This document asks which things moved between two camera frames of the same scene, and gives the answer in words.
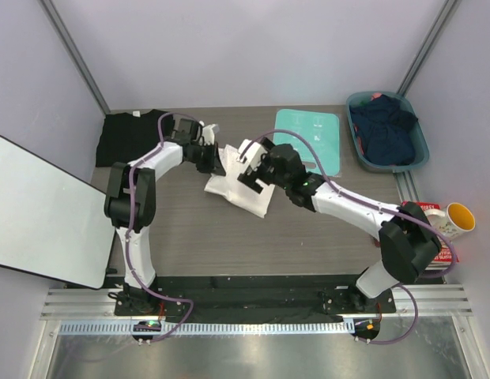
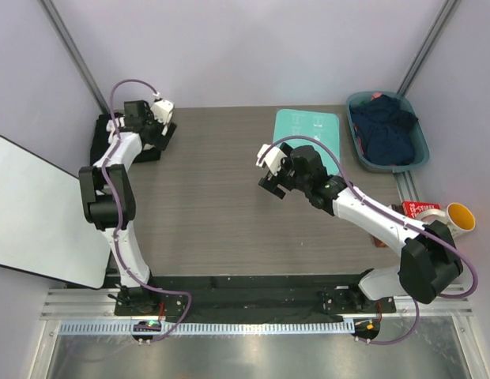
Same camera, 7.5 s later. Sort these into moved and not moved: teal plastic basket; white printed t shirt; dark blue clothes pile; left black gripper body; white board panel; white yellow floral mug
Moved: left black gripper body; white printed t shirt
Not moved: white board panel; dark blue clothes pile; white yellow floral mug; teal plastic basket
